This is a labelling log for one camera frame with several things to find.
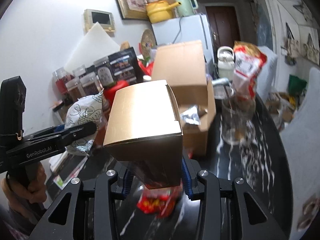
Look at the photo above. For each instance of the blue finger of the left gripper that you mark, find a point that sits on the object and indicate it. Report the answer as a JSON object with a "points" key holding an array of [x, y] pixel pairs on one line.
{"points": [[72, 133], [62, 128]]}

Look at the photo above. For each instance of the wall intercom panel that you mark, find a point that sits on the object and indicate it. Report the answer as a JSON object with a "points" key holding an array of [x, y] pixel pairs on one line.
{"points": [[105, 19]]}

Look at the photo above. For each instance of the green electric kettle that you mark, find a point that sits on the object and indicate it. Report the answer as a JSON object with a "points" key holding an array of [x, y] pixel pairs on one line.
{"points": [[187, 7]]}

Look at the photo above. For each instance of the large red white snack bag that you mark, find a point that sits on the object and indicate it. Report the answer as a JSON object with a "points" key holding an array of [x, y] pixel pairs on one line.
{"points": [[249, 61]]}

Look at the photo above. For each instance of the yellow pot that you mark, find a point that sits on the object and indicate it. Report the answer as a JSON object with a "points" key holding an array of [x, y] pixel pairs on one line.
{"points": [[160, 11]]}

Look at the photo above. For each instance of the black stand-up pouch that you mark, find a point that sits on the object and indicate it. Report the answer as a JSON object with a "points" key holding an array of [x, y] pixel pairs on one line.
{"points": [[124, 66]]}

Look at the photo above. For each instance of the red small snack packets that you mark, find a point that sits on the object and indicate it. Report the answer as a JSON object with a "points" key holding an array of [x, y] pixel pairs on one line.
{"points": [[159, 201]]}

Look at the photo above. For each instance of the jar with dark green label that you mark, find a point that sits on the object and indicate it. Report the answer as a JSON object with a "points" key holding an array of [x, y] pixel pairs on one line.
{"points": [[104, 73]]}

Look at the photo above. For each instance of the jar with brown contents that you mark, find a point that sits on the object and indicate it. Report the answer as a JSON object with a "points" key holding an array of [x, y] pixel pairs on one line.
{"points": [[75, 89]]}

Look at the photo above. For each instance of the glass mug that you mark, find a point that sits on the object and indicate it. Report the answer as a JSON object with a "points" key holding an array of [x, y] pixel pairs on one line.
{"points": [[237, 112]]}

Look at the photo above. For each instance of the red gift bag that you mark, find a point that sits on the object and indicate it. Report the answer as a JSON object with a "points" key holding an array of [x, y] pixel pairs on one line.
{"points": [[145, 60]]}

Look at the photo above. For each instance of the white thermos jug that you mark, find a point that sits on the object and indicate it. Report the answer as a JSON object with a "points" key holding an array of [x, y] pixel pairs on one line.
{"points": [[225, 64]]}

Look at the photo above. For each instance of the silver foil snack packet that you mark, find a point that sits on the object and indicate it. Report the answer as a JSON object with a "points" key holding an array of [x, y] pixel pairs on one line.
{"points": [[193, 114]]}

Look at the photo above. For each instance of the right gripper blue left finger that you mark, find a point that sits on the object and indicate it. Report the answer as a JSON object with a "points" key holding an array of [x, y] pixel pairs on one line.
{"points": [[124, 183]]}

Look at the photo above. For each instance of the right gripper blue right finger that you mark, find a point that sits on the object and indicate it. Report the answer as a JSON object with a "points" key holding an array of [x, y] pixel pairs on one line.
{"points": [[190, 168]]}

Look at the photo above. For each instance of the white patterned snack packet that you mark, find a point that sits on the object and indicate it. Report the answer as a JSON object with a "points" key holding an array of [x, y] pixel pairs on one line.
{"points": [[86, 109]]}

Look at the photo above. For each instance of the jar with red label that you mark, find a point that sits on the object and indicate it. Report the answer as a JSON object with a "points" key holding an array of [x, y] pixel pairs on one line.
{"points": [[61, 77]]}

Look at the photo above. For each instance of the small gold cardboard box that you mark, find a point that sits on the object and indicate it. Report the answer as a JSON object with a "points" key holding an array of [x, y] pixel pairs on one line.
{"points": [[144, 133]]}

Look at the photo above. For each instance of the red cylindrical container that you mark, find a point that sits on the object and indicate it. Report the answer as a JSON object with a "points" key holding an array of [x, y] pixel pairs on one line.
{"points": [[110, 93]]}

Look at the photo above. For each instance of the white refrigerator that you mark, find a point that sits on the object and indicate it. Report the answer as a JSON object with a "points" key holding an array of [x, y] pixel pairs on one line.
{"points": [[186, 29]]}

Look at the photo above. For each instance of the jar with dark brown label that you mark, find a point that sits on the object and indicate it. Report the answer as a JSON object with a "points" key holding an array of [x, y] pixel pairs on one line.
{"points": [[90, 84]]}

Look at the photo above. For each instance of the white foam board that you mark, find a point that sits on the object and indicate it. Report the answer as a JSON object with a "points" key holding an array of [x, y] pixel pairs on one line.
{"points": [[93, 46]]}

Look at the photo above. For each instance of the light blue leaf cushion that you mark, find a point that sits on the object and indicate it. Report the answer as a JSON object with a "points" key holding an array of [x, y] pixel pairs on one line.
{"points": [[301, 142]]}

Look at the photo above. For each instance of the open cardboard box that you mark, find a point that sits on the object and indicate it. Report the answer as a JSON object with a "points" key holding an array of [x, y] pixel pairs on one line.
{"points": [[182, 65]]}

